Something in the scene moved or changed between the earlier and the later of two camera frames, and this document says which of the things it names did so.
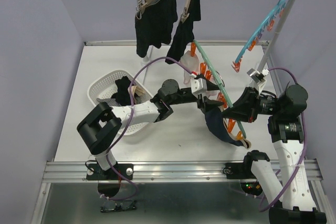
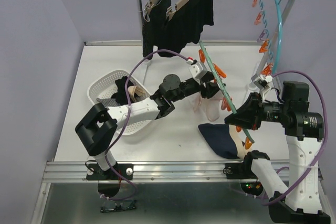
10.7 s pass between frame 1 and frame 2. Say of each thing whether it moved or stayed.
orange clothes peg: moved
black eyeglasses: stayed
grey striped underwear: stayed
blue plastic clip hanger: moved
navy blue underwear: moved
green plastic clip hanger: moved
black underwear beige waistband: stayed
